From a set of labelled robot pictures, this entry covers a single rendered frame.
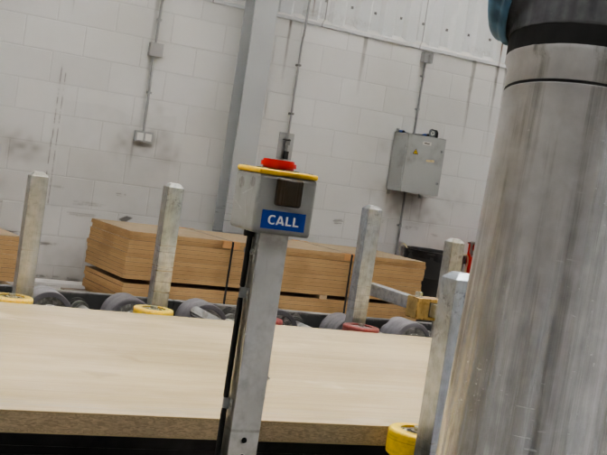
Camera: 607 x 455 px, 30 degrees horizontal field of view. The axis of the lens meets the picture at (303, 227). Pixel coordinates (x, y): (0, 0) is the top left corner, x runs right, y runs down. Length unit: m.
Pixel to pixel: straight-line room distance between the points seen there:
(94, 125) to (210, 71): 1.05
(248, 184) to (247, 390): 0.23
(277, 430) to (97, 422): 0.24
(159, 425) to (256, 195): 0.35
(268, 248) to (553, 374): 0.62
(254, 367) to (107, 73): 7.48
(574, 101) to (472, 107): 9.67
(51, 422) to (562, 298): 0.83
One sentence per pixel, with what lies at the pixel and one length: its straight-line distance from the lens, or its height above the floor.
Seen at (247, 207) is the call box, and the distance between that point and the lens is 1.23.
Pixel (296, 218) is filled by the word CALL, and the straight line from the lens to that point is 1.23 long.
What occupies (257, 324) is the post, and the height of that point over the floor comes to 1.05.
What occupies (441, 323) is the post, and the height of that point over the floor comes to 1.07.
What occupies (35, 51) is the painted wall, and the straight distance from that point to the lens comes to 8.51.
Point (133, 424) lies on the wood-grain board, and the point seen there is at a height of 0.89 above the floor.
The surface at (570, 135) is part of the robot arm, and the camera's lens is 0.68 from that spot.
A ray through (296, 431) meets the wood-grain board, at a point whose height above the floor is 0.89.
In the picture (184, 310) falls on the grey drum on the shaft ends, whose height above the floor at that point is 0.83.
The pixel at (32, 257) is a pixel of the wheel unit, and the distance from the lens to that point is 2.29.
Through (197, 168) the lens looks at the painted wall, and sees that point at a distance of 8.98.
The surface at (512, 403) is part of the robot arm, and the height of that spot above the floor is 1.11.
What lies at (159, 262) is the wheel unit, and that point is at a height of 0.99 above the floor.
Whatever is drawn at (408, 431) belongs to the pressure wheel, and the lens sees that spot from 1.52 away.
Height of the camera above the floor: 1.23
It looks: 3 degrees down
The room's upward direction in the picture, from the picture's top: 8 degrees clockwise
